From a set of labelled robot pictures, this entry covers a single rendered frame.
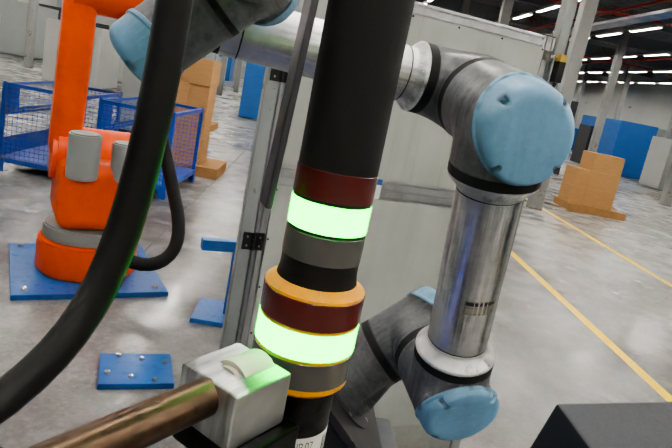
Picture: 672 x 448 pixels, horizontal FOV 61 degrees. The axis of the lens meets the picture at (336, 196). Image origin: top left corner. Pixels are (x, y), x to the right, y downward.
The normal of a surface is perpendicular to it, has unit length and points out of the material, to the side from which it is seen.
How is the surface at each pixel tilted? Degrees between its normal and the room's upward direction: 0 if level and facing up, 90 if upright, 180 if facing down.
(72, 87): 96
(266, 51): 124
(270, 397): 90
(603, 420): 15
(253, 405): 90
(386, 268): 90
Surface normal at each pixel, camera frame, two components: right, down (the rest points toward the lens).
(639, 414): 0.26, -0.87
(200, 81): 0.00, 0.20
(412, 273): 0.32, 0.25
